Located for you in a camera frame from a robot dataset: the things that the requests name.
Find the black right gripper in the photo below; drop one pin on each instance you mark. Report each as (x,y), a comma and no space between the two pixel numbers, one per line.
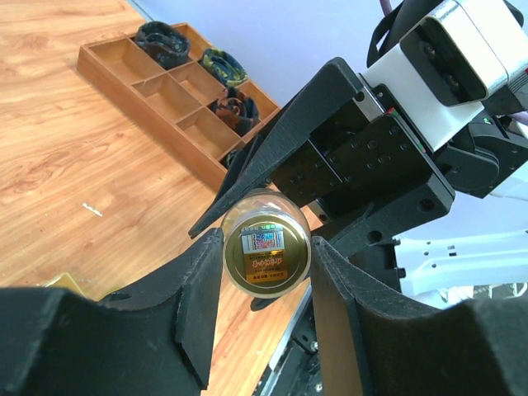
(337,146)

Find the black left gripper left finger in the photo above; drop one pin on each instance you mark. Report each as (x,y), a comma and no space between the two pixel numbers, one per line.
(152,337)

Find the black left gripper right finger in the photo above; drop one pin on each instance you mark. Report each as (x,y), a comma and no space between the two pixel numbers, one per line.
(375,341)

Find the yellow translucent pill organizer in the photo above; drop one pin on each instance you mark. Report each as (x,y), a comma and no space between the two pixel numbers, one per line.
(66,281)

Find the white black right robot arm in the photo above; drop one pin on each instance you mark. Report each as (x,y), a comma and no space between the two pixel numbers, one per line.
(443,262)

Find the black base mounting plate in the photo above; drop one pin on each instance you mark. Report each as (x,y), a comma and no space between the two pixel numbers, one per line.
(294,367)

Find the black orange rolled tie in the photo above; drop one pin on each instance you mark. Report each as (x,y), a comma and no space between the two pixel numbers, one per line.
(237,110)

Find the dark patterned rolled tie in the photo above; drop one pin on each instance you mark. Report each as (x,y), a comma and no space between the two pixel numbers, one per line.
(228,159)

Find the blue yellow rolled tie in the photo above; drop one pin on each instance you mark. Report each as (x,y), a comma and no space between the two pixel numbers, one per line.
(223,67)

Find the brown wooden compartment tray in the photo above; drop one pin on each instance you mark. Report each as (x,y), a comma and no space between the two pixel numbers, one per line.
(172,105)

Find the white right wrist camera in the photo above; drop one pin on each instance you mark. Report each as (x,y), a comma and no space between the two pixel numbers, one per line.
(447,61)

